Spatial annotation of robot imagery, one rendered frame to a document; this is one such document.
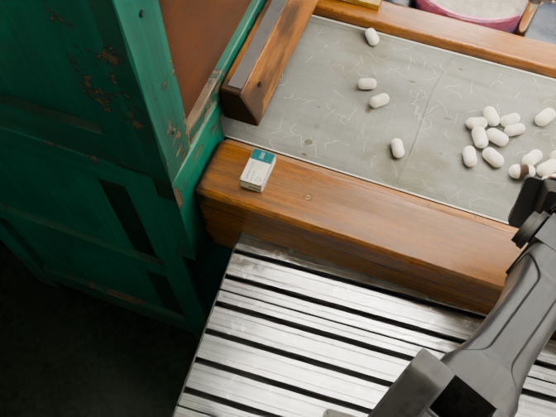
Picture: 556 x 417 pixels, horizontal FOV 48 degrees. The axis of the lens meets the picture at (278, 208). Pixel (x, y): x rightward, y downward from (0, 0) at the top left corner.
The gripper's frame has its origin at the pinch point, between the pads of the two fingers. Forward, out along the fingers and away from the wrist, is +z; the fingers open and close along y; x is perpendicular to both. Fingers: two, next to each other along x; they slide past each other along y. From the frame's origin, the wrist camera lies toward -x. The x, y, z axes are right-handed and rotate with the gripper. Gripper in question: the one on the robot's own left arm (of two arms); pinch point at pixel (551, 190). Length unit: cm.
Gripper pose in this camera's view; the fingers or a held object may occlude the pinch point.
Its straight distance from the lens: 88.4
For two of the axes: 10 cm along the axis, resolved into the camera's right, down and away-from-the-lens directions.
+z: 2.8, -3.2, 9.0
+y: -9.3, -3.1, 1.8
